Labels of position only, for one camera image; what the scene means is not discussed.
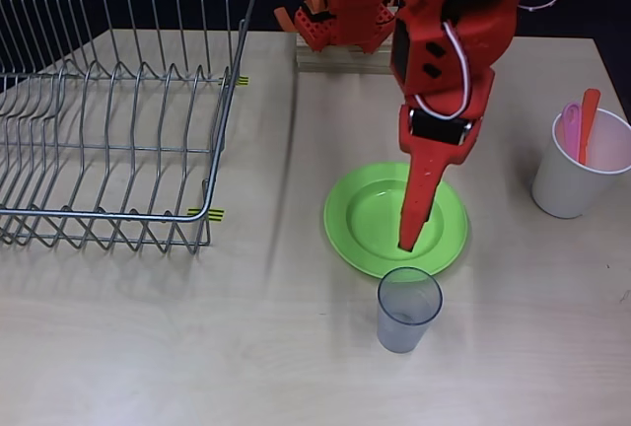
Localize green plastic plate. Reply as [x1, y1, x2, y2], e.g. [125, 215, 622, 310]
[322, 162, 469, 279]

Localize pink plastic fork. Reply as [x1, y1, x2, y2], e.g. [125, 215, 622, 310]
[560, 103, 582, 164]

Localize translucent grey plastic cup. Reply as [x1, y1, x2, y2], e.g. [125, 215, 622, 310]
[377, 266, 444, 354]

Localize orange plastic knife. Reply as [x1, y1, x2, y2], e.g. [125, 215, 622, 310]
[577, 88, 601, 166]

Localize wooden base block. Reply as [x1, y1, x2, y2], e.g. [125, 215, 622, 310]
[295, 34, 395, 75]

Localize white paper cup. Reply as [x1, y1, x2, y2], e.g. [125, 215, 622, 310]
[530, 107, 631, 220]

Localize long yellow black tape marker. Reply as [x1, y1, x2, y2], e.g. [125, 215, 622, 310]
[186, 207, 227, 223]

